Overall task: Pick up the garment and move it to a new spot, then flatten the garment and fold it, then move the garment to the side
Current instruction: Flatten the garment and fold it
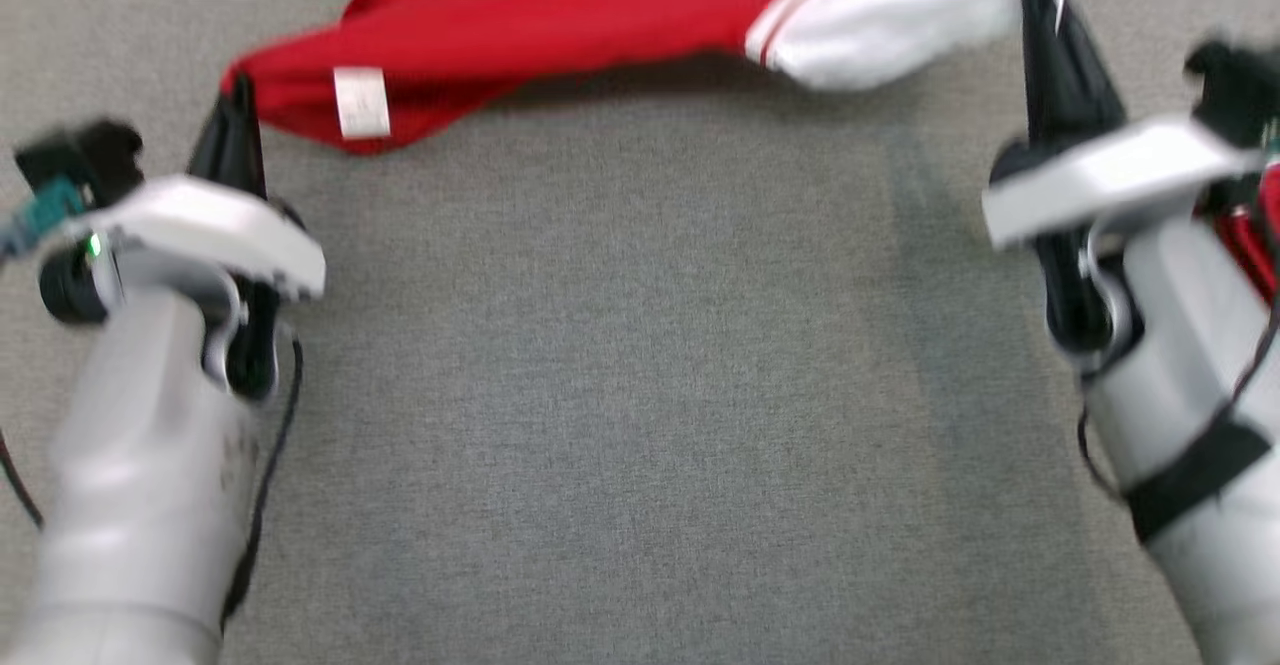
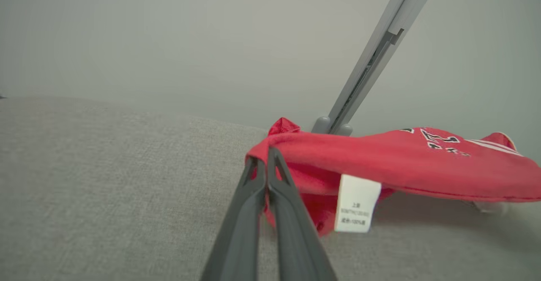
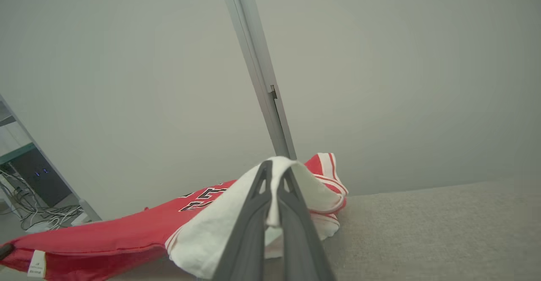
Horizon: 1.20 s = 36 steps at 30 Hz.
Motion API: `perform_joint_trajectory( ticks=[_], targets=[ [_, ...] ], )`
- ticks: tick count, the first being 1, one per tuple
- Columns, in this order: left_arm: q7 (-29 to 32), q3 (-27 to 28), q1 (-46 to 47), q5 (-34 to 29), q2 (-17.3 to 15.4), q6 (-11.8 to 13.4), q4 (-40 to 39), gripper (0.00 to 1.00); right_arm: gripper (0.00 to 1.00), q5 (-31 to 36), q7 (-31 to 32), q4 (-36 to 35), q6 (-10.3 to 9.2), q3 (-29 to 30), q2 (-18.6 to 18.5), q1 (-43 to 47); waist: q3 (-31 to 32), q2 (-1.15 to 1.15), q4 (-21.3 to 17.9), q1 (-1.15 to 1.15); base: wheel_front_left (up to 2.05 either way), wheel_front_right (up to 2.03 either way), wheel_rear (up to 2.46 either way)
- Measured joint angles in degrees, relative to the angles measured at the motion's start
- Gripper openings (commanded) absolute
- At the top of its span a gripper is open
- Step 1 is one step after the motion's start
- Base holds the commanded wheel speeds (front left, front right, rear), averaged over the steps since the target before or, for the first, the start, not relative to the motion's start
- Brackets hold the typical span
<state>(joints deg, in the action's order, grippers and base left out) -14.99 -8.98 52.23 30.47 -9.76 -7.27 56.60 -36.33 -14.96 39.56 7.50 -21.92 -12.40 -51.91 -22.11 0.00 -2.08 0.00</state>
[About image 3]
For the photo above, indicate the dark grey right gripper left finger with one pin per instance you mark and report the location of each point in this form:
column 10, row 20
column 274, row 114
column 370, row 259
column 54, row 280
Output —
column 247, row 238

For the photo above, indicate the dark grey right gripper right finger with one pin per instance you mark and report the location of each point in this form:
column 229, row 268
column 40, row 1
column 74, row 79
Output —
column 300, row 243

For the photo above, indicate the red and white sports garment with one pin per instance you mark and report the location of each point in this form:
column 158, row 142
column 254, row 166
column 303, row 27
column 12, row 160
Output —
column 127, row 234

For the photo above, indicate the black computer case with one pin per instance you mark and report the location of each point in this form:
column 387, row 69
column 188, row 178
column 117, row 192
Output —
column 40, row 179

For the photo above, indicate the grey straight partition post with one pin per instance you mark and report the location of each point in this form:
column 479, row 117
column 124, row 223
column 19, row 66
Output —
column 260, row 69

